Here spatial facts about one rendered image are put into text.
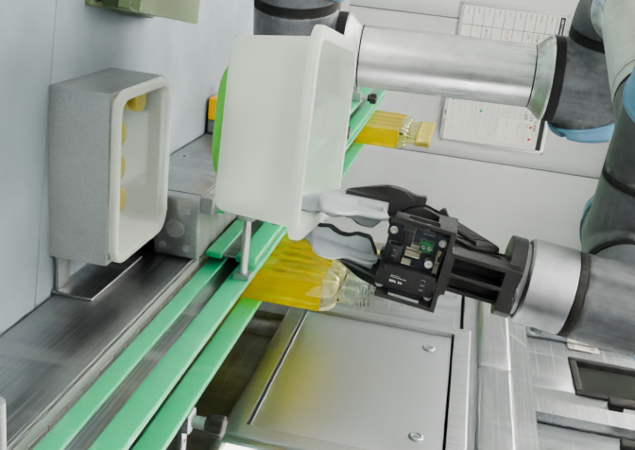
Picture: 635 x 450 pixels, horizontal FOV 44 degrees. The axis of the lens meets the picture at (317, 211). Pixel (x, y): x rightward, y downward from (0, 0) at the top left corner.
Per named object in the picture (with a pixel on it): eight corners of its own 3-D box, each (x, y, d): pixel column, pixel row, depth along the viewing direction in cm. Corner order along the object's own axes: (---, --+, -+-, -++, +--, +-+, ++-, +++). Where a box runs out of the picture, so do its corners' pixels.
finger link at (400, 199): (350, 175, 71) (446, 203, 70) (352, 172, 72) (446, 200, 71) (336, 224, 72) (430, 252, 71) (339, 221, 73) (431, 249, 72)
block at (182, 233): (151, 254, 120) (196, 262, 119) (153, 195, 117) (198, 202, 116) (160, 246, 123) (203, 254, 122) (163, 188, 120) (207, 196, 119)
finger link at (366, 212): (284, 182, 68) (388, 214, 66) (299, 172, 73) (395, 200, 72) (275, 216, 68) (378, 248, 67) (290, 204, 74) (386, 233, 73)
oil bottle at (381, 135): (335, 140, 242) (427, 153, 237) (337, 122, 240) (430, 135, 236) (338, 136, 247) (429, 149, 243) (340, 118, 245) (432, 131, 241)
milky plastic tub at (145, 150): (51, 258, 101) (114, 269, 100) (51, 84, 94) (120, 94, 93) (111, 217, 118) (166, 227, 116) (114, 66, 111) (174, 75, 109)
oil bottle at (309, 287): (207, 292, 129) (335, 316, 126) (209, 260, 127) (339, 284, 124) (217, 279, 135) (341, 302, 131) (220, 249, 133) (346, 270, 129)
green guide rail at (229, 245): (205, 256, 123) (254, 265, 122) (205, 250, 123) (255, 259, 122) (364, 89, 287) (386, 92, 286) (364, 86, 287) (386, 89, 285)
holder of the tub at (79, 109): (48, 294, 103) (105, 305, 102) (48, 85, 95) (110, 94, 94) (107, 250, 119) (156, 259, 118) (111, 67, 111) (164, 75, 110)
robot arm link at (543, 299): (574, 241, 71) (546, 324, 73) (523, 227, 72) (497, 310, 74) (586, 262, 64) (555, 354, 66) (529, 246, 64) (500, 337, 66)
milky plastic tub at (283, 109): (211, 9, 61) (322, 22, 60) (277, 33, 83) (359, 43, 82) (189, 230, 64) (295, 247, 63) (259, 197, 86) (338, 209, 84)
